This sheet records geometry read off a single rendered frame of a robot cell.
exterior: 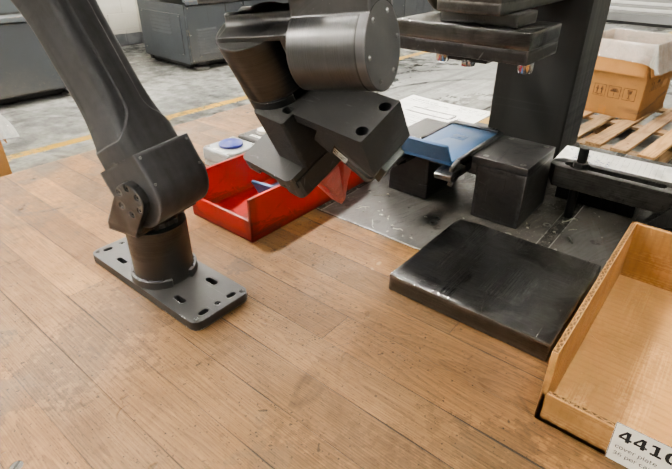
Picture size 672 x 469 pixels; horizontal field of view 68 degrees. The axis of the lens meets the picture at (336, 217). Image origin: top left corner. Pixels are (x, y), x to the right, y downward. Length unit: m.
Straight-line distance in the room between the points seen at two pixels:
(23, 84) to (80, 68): 4.54
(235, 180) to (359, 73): 0.44
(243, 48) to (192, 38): 5.31
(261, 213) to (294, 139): 0.25
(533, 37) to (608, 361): 0.35
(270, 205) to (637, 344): 0.42
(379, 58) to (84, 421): 0.35
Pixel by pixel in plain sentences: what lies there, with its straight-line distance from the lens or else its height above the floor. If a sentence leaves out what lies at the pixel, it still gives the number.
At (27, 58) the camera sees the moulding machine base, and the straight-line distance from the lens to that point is 5.03.
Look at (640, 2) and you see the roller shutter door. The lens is 10.06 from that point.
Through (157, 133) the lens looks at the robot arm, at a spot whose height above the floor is 1.07.
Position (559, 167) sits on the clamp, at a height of 0.97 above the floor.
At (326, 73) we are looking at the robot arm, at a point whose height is 1.15.
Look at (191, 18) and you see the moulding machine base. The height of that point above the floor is 0.53.
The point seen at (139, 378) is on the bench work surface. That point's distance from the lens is 0.48.
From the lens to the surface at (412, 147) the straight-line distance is 0.65.
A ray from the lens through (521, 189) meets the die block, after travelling 0.67.
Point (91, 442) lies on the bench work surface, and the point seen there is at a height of 0.90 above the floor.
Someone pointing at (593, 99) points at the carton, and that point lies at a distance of 4.10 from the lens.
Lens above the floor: 1.23
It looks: 29 degrees down
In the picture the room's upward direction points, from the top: straight up
